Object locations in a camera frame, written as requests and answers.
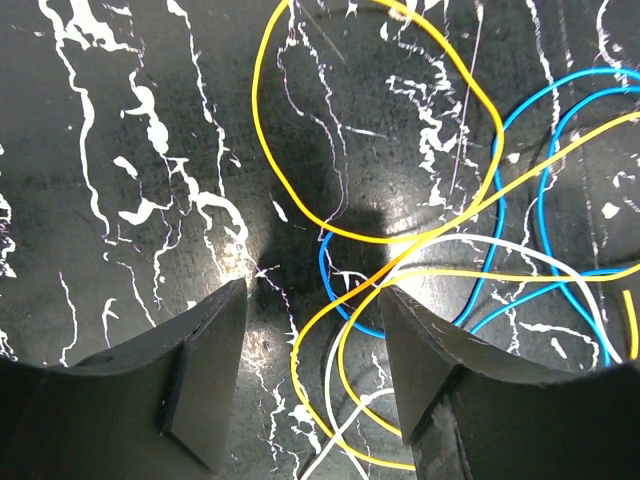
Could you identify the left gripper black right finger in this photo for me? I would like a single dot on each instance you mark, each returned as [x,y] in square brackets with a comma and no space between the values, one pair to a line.
[469,410]

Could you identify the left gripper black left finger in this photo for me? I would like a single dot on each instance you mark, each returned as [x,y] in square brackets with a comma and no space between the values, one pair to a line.
[157,406]

